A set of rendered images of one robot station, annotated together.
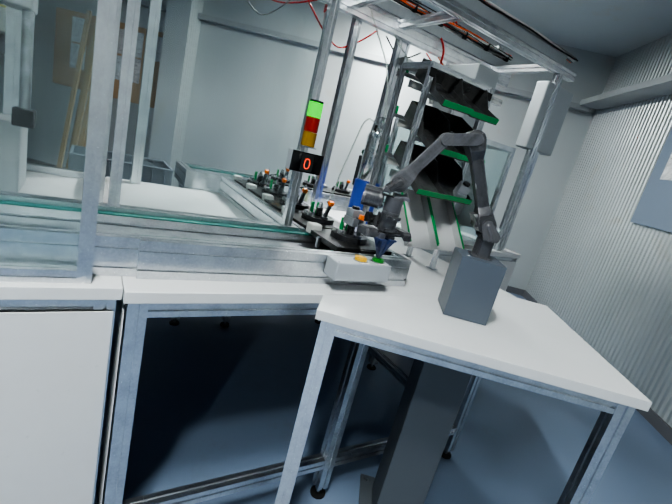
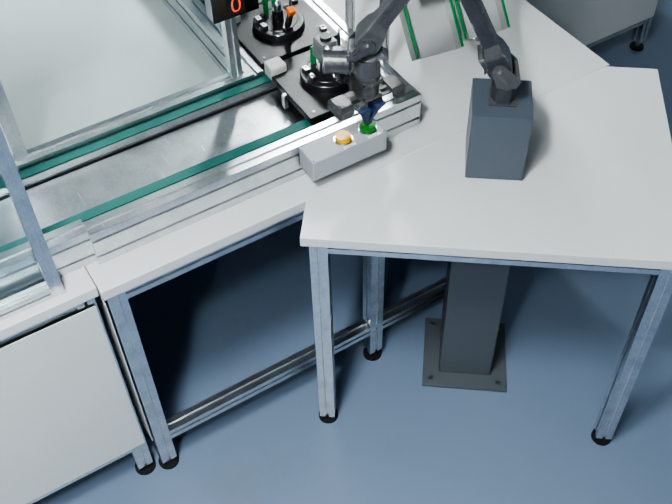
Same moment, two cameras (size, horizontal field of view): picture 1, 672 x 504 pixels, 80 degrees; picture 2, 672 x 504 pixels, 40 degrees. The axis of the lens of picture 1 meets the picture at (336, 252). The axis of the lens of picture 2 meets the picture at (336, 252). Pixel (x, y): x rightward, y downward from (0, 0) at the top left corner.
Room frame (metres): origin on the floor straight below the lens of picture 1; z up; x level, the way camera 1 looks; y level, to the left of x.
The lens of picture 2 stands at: (-0.41, -0.17, 2.46)
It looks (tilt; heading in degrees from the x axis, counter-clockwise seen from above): 49 degrees down; 4
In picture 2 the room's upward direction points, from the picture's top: 2 degrees counter-clockwise
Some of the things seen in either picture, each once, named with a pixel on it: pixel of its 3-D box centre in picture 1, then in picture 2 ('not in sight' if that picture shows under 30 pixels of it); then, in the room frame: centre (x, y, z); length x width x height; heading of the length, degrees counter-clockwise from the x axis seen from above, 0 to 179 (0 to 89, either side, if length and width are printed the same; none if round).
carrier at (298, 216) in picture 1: (319, 210); (277, 12); (1.68, 0.11, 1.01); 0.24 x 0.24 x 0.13; 34
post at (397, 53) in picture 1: (384, 114); not in sight; (2.82, -0.08, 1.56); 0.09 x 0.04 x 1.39; 124
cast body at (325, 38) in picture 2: (352, 214); (323, 45); (1.47, -0.03, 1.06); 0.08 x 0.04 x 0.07; 34
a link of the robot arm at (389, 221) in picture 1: (387, 224); (367, 86); (1.28, -0.14, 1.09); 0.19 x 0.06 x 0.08; 124
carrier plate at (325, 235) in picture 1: (347, 241); (327, 78); (1.46, -0.03, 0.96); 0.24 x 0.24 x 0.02; 34
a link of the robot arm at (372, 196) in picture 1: (383, 191); (349, 52); (1.28, -0.10, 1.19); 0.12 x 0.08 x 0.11; 90
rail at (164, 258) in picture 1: (296, 263); (263, 167); (1.18, 0.11, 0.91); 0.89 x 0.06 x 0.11; 124
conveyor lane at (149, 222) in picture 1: (268, 245); (221, 130); (1.32, 0.23, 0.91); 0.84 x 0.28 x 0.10; 124
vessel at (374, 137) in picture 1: (376, 149); not in sight; (2.46, -0.08, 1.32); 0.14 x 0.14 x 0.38
